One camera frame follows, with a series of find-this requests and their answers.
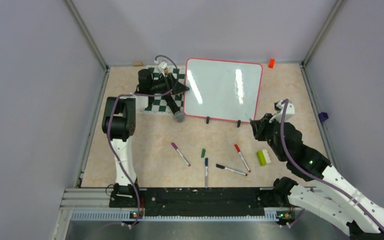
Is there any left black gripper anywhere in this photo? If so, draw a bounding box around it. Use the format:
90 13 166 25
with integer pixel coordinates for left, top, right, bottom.
149 72 189 95

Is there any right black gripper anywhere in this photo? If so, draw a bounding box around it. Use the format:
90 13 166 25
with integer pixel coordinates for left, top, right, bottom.
251 112 286 161

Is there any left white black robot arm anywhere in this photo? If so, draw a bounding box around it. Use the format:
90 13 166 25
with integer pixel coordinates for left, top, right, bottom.
101 67 189 207

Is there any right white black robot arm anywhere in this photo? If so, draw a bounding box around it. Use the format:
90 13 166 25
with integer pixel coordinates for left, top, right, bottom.
250 113 384 240

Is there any pink framed whiteboard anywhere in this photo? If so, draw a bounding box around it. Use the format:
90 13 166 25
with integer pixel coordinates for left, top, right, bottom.
183 57 264 123

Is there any green white chess mat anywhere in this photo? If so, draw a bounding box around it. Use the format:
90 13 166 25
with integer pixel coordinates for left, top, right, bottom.
135 67 185 114

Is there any lime green lego brick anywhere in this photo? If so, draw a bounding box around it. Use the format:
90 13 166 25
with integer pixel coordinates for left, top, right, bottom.
256 149 271 167

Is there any red cap marker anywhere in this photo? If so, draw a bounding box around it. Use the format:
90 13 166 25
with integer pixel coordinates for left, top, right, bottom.
234 144 251 173

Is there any wooden cork piece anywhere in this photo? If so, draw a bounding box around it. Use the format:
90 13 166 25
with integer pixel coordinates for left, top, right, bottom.
132 61 143 67

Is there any black microphone grey head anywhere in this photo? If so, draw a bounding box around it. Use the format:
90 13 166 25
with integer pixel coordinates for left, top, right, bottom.
163 94 185 123

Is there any black cap marker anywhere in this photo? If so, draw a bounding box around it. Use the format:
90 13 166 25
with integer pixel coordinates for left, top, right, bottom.
215 163 248 176

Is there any purple block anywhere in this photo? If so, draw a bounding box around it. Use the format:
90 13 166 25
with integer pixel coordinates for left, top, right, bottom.
318 112 329 123

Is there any purple cap marker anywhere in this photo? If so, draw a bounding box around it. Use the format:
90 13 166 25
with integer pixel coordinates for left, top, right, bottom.
171 142 191 167

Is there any blue cap marker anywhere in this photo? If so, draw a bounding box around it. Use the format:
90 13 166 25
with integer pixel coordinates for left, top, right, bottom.
204 157 209 188

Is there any orange block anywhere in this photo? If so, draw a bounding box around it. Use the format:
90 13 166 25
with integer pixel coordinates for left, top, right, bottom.
268 58 276 69

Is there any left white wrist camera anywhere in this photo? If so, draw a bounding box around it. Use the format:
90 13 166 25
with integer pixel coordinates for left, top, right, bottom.
154 60 168 77

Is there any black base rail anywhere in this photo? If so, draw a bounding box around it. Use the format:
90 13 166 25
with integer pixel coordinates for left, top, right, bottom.
109 187 294 217

